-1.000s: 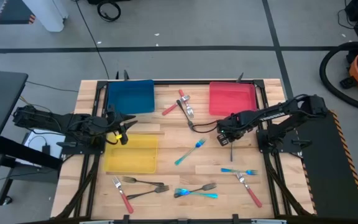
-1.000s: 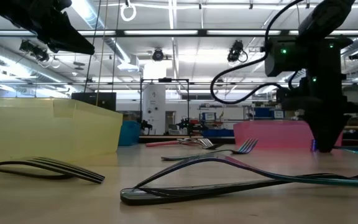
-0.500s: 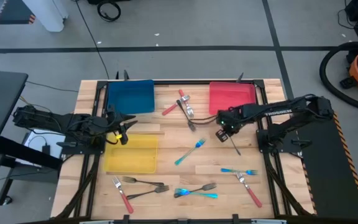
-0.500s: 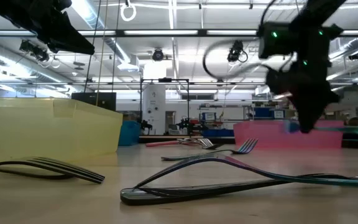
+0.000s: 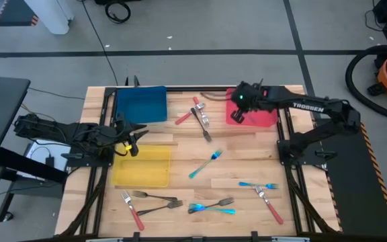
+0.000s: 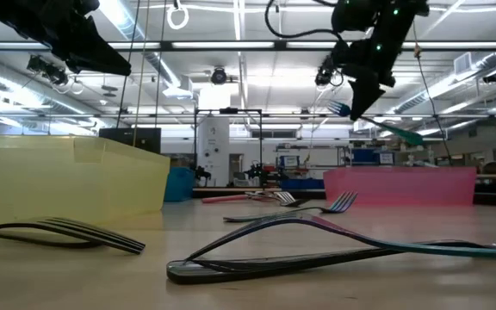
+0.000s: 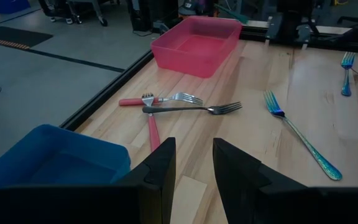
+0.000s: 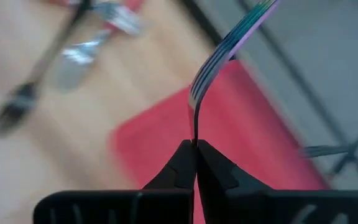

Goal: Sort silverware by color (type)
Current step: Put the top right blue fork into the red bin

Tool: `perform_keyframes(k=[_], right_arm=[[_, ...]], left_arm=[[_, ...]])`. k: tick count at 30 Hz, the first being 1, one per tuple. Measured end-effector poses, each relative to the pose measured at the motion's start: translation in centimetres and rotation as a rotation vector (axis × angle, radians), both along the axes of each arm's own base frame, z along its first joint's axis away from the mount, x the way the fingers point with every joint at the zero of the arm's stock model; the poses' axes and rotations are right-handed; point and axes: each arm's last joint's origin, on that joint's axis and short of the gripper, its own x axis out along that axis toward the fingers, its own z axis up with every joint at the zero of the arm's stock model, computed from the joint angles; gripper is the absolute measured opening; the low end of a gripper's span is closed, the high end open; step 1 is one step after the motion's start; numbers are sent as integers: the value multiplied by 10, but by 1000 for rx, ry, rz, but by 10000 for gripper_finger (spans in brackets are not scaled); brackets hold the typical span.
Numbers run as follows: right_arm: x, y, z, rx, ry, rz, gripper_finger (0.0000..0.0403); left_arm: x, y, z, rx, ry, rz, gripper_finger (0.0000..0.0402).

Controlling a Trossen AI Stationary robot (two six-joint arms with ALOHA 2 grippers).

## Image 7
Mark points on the black metal fork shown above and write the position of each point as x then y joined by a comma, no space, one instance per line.
172,109

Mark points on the pink plastic bin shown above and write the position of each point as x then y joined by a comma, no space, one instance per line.
197,62

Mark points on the blue storage box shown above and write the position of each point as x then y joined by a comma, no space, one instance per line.
11,6

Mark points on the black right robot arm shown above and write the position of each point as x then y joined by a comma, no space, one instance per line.
291,18

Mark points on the black equipment cabinet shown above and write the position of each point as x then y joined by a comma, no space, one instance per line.
148,15

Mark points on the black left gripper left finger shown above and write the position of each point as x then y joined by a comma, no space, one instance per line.
104,205

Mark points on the blue plastic bin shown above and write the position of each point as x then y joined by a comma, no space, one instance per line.
57,146

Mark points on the black floor mat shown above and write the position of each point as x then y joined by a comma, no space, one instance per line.
14,35

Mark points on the rolling cart with castors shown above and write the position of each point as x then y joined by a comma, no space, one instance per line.
103,22

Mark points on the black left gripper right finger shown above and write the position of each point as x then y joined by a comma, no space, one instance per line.
291,205

